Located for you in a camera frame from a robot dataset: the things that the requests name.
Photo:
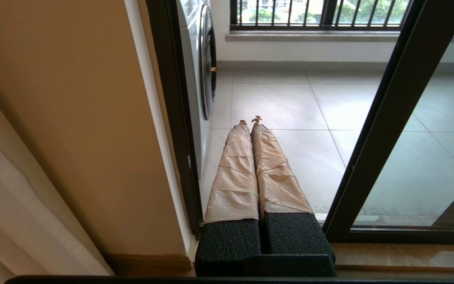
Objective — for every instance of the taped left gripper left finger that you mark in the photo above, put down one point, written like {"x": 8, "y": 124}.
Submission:
{"x": 233, "y": 189}

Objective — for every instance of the white front-load washing machine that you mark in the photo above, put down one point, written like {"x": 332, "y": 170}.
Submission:
{"x": 195, "y": 59}

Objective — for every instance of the black window frame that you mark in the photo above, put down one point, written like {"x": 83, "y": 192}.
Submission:
{"x": 328, "y": 10}

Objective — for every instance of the long grey stone sill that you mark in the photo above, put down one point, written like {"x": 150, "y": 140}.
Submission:
{"x": 309, "y": 36}

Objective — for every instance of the white curtain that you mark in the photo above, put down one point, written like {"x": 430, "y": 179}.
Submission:
{"x": 14, "y": 217}

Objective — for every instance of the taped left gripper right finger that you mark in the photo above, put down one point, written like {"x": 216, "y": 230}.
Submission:
{"x": 278, "y": 185}

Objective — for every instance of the dark brown sliding glass door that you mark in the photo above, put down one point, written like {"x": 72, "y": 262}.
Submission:
{"x": 392, "y": 118}

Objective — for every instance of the long black balcony railing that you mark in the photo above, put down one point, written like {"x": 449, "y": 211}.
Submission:
{"x": 309, "y": 27}

